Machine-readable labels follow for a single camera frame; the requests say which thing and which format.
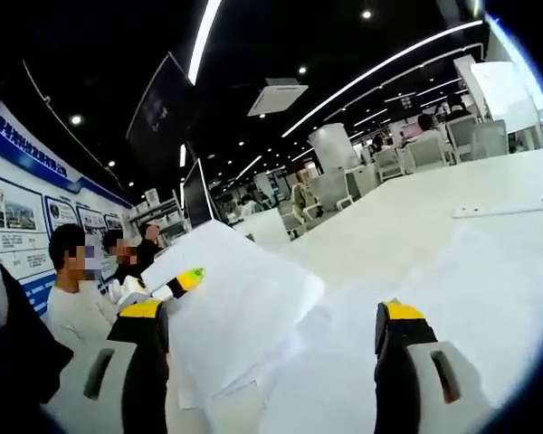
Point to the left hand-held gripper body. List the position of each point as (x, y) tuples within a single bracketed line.
[(131, 291)]

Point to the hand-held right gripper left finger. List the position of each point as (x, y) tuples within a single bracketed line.
[(108, 393)]

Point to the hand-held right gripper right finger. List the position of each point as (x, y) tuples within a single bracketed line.
[(416, 389)]

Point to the gathered bundle of printing papers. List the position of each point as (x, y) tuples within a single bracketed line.
[(235, 294)]

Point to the white cloth sheet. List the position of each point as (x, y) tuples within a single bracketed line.
[(457, 276)]

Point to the white storage shelf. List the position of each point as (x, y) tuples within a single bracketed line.
[(163, 217)]

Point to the black computer monitor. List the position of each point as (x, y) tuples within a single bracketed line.
[(197, 199)]

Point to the white side desk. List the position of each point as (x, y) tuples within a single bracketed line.
[(262, 226)]

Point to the person's dark jacket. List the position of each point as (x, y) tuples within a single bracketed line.
[(13, 352)]

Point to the office chair with beige jacket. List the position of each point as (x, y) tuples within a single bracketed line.
[(304, 199)]

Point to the dark hanging ceiling screen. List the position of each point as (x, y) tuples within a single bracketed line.
[(163, 113)]

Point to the white table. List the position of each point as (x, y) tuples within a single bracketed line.
[(434, 192)]

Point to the white square pillar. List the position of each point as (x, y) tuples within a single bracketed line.
[(334, 149)]

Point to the white ceiling air vent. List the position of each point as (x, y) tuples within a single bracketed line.
[(277, 97)]

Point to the white office chair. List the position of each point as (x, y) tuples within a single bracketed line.
[(389, 161), (427, 157), (491, 138)]

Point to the white ceiling light strip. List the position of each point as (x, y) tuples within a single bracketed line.
[(389, 62), (203, 40)]

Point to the white whiteboard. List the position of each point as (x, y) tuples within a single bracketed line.
[(504, 90)]

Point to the blue white wall poster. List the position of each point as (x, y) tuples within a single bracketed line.
[(22, 212)]

